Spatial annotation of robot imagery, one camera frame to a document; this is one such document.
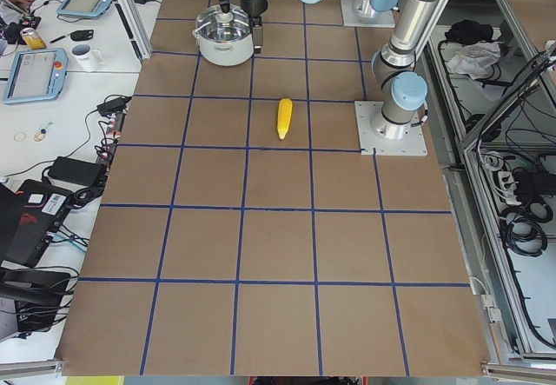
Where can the pale green cooking pot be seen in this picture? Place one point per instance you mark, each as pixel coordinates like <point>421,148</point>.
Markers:
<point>226,54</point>

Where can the white crumpled cloth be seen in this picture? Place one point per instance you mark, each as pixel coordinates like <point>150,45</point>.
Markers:
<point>474,60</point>

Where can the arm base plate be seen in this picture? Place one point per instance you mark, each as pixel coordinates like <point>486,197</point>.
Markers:
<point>377,136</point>
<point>368,13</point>

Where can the white mug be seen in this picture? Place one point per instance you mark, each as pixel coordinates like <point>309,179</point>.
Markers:
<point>88,58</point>

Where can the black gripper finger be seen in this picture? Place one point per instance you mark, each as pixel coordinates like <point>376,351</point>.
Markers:
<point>257,33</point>

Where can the blue teach pendant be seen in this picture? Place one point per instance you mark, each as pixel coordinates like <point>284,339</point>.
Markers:
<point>83,8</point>
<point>36,75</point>

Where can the black small power brick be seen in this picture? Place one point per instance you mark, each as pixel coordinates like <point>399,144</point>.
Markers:
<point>112,106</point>

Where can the black power adapter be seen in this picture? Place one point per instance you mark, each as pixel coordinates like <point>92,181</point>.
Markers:
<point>77,171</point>

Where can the glass pot lid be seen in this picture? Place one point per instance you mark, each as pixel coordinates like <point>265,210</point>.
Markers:
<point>219,27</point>

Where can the yellow corn cob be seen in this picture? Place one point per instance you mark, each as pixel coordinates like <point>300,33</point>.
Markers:
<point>284,116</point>

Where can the blue teach pendant far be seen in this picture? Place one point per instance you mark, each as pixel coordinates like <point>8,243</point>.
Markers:
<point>83,8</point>

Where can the blue teach pendant near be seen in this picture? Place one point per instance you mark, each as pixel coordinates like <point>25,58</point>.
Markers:
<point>36,75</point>

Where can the aluminium frame post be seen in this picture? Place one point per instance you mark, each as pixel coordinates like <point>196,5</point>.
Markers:
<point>134,28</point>

